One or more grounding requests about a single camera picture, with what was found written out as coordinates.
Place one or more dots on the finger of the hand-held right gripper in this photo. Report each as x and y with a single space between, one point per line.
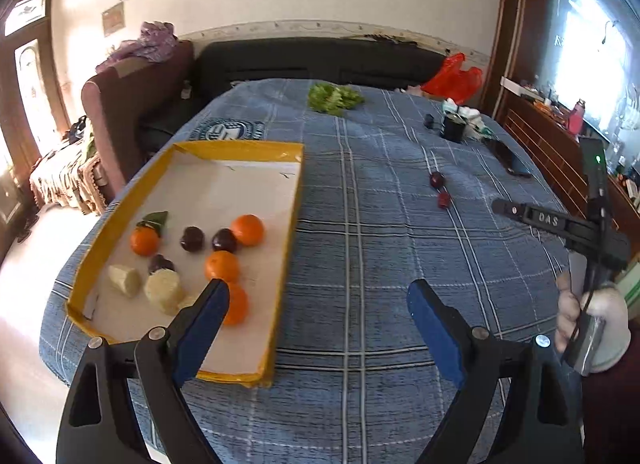
507 207

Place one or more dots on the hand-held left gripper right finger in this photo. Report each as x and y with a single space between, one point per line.
436 329

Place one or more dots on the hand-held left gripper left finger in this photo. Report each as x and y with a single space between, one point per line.
200 329

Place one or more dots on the small sugarcane piece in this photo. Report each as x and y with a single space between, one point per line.
189 301

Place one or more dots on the orange mandarin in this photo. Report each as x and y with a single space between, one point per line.
237 304
222 266
247 230

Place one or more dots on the large round sugarcane piece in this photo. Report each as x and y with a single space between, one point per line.
162 290

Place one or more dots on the dark purple plum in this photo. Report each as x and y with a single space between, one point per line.
224 240
191 238
161 264
438 179

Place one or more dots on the long sugarcane piece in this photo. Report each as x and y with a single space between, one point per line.
124 280

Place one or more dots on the orange with green leaves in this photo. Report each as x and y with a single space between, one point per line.
145 240

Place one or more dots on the yellow cardboard box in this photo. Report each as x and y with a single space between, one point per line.
235 184

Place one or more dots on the person's right forearm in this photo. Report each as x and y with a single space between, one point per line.
614 324

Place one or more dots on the person's right hand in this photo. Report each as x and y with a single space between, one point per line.
567 314

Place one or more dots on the black smartphone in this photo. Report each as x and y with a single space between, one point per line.
510 158

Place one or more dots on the red date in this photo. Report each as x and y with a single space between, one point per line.
444 200

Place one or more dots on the wooden cabinet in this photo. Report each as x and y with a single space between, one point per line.
545 144

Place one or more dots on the black cup with items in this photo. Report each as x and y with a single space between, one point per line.
454 129

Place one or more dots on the pink bottle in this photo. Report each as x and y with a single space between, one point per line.
577 116

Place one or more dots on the blue plaid blanket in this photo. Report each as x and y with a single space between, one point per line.
370 234

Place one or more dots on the small black clip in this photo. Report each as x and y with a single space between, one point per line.
429 120

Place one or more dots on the red plastic bag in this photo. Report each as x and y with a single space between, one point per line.
452 81

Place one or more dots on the patterned cloth bench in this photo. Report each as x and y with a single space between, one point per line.
70 179

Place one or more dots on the green lettuce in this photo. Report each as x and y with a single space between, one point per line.
334 96

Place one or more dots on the brown armchair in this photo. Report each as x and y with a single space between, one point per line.
135 99

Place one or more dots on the black sofa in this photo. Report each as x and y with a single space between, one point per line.
300 61

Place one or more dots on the wooden door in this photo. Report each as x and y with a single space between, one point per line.
45 94

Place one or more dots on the purple floral cloth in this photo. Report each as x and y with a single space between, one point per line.
145 44

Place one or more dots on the small wall plaque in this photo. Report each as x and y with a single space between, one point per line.
113 19

